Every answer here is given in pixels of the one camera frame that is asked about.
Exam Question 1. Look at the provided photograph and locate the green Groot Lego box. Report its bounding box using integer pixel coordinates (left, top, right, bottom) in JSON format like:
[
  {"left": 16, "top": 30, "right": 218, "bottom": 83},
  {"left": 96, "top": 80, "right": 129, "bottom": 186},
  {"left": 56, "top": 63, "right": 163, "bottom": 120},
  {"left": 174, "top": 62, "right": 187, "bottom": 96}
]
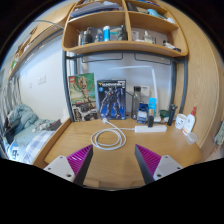
[{"left": 69, "top": 73, "right": 98, "bottom": 122}]

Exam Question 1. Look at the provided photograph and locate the dark transparent water bottle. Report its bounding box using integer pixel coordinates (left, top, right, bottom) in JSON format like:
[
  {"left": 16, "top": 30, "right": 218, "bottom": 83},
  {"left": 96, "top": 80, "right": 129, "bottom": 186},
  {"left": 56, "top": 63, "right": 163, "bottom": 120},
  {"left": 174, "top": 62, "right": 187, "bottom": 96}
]
[{"left": 131, "top": 86, "right": 141, "bottom": 120}]

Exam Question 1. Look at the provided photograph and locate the small clear plastic cup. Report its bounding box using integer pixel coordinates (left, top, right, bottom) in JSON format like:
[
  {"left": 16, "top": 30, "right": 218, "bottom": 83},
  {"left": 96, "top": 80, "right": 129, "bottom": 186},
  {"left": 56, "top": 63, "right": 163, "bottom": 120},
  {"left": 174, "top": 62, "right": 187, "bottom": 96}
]
[{"left": 186, "top": 132, "right": 198, "bottom": 144}]

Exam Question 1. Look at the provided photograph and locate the small blue box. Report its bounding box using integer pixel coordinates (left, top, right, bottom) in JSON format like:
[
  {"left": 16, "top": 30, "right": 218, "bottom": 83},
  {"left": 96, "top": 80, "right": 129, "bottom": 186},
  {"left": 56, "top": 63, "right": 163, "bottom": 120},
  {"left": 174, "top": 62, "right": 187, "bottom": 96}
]
[{"left": 137, "top": 103, "right": 148, "bottom": 124}]

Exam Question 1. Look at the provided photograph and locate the green bowl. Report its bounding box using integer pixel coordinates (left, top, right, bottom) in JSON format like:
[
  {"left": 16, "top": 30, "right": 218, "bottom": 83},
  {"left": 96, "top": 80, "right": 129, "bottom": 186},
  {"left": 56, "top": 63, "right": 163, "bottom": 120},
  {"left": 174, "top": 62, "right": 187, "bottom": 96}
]
[{"left": 160, "top": 110, "right": 170, "bottom": 118}]

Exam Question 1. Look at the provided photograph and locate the blue can on shelf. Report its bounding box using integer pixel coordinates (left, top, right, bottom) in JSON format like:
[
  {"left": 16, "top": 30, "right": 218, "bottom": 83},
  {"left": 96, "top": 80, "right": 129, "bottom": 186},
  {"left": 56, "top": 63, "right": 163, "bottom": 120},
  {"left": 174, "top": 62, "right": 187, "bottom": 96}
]
[{"left": 103, "top": 26, "right": 110, "bottom": 41}]

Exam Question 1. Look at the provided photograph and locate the bed with blue bedding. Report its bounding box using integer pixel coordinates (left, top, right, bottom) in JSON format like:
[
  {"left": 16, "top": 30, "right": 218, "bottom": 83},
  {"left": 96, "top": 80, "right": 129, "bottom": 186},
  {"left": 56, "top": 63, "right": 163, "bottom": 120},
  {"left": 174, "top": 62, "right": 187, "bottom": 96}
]
[{"left": 3, "top": 104, "right": 61, "bottom": 164}]

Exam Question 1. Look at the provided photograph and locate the blue robot model box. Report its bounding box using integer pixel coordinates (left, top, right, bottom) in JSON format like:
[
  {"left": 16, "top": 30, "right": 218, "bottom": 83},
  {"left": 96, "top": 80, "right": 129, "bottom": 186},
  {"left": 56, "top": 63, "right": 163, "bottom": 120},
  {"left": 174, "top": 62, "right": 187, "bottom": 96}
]
[{"left": 97, "top": 79, "right": 126, "bottom": 120}]

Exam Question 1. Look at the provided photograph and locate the white bottle red cap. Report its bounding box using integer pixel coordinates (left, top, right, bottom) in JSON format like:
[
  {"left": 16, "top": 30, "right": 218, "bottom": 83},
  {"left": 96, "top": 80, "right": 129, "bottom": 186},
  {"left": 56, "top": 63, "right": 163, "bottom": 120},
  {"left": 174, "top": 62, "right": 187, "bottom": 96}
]
[{"left": 182, "top": 108, "right": 196, "bottom": 136}]

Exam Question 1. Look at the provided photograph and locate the wooden wall shelf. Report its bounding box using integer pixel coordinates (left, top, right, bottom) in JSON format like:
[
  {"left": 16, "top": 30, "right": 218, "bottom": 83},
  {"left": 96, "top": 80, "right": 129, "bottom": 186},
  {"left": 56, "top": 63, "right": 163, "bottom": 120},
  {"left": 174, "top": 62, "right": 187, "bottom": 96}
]
[{"left": 62, "top": 0, "right": 188, "bottom": 58}]

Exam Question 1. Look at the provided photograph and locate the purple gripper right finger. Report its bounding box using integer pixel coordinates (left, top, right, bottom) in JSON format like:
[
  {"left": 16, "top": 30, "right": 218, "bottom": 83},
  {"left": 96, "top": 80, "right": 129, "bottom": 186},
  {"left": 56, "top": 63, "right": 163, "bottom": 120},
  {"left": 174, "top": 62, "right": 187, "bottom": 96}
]
[{"left": 135, "top": 144, "right": 182, "bottom": 184}]

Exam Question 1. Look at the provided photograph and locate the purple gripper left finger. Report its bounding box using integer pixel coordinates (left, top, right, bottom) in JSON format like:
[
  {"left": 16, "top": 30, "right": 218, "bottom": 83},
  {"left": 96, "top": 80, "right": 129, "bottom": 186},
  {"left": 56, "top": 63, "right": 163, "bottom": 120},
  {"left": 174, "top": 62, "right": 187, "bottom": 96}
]
[{"left": 44, "top": 145, "right": 93, "bottom": 186}]

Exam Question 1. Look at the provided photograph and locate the white power strip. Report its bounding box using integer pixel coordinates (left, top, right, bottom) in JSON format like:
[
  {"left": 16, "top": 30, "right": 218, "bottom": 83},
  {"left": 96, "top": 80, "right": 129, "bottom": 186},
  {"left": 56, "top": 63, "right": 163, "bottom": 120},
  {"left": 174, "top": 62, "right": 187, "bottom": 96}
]
[{"left": 134, "top": 125, "right": 167, "bottom": 133}]

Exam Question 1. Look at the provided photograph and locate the white mug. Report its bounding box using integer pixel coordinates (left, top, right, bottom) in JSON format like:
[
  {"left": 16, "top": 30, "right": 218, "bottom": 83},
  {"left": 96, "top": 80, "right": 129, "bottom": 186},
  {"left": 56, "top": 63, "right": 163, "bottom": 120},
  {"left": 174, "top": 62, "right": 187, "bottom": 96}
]
[{"left": 175, "top": 114, "right": 186, "bottom": 129}]

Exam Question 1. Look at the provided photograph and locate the white coiled charger cable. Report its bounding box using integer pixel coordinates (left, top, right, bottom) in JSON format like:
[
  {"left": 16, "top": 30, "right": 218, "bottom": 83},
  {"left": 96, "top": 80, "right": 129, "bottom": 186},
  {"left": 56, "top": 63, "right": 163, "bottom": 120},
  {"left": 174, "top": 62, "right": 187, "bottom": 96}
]
[{"left": 90, "top": 117, "right": 136, "bottom": 152}]

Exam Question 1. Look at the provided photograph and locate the white desk lamp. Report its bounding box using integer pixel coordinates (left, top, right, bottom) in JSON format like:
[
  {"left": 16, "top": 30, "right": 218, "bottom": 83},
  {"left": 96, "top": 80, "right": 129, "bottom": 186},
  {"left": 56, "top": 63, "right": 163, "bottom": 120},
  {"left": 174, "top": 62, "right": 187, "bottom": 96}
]
[{"left": 114, "top": 65, "right": 161, "bottom": 122}]

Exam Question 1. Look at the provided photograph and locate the black electric shaver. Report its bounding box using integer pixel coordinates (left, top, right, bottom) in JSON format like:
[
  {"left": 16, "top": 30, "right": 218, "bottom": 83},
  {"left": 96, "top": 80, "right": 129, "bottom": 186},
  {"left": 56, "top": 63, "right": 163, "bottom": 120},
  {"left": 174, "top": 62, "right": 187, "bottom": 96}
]
[{"left": 167, "top": 104, "right": 178, "bottom": 126}]

